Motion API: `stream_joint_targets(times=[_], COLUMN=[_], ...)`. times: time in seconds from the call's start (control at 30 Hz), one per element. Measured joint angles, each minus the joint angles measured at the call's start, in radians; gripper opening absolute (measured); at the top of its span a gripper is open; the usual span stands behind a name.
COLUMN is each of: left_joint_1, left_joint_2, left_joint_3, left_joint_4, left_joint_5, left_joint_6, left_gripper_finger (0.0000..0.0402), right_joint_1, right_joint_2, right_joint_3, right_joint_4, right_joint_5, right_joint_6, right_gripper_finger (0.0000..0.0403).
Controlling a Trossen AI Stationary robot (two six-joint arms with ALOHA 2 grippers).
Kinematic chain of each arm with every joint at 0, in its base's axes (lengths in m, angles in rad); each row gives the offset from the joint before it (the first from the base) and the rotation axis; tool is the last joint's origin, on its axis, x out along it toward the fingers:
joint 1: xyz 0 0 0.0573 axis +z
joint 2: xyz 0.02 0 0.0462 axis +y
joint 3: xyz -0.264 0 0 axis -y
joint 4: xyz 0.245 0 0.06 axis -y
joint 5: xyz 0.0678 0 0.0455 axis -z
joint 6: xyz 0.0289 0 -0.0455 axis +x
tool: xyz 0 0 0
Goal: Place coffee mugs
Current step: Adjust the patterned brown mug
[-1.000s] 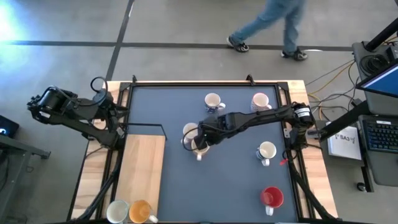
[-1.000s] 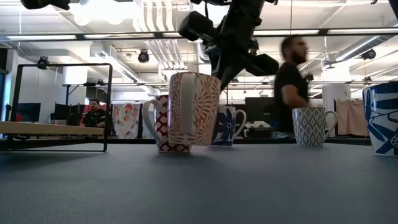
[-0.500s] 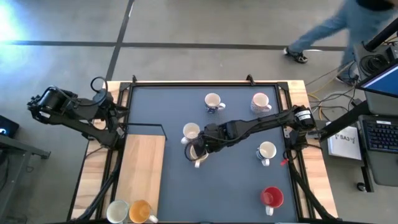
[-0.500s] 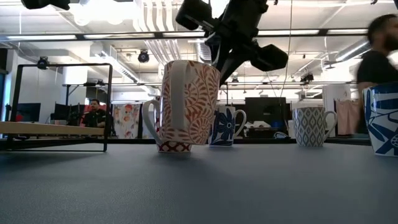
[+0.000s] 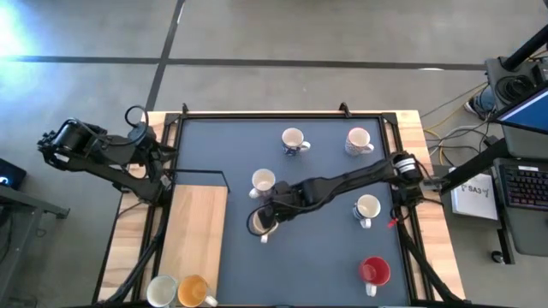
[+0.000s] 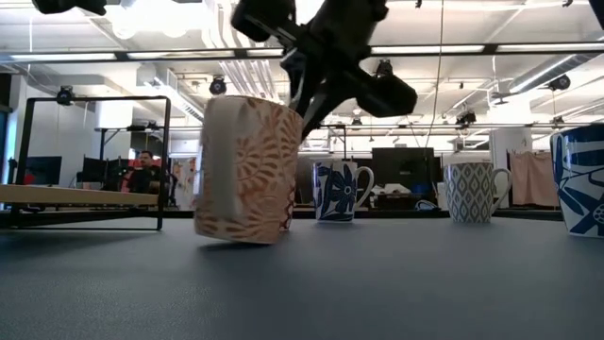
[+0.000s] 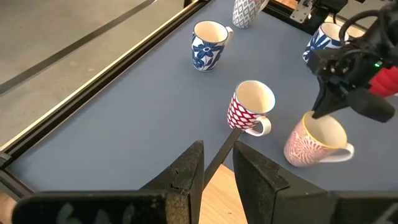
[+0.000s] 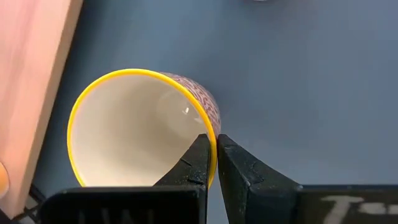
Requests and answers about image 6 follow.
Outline small black background monitor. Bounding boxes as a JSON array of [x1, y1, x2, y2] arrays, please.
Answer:
[[24, 155, 63, 186]]

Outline orange fern pattern mug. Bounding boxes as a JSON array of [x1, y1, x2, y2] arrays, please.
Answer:
[[193, 93, 304, 246]]

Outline person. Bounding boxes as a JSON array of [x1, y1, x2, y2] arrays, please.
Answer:
[[123, 149, 167, 195]]

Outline grey-blue table mat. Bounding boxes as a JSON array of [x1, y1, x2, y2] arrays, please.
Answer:
[[0, 216, 604, 340]]

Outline blue flower white mug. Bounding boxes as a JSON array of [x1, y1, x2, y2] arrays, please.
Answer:
[[311, 159, 376, 223]]

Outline large black background monitor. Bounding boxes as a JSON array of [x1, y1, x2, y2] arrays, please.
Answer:
[[371, 146, 436, 196]]

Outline pink hanging cloth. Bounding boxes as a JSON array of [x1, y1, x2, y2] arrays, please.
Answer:
[[508, 150, 561, 208]]

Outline black background monitor row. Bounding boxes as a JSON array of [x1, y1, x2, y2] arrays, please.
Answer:
[[76, 156, 132, 190]]

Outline wooden shelf board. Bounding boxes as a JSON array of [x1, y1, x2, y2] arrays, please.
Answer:
[[0, 183, 159, 208]]

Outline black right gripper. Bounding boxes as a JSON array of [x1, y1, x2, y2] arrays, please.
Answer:
[[230, 0, 419, 139]]

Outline black shelf frame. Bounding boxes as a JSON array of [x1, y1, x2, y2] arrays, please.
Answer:
[[9, 95, 172, 231]]

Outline black aluminium table frame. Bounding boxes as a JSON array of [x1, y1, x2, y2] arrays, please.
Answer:
[[0, 207, 565, 222]]

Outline grey diamond mug red rim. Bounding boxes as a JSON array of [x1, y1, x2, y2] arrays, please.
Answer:
[[443, 161, 513, 225]]

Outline dark blue patterned mug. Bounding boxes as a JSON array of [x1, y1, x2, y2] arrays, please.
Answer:
[[549, 123, 604, 239]]

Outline red lattice pattern mug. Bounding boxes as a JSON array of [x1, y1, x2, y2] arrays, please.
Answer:
[[278, 186, 297, 232]]

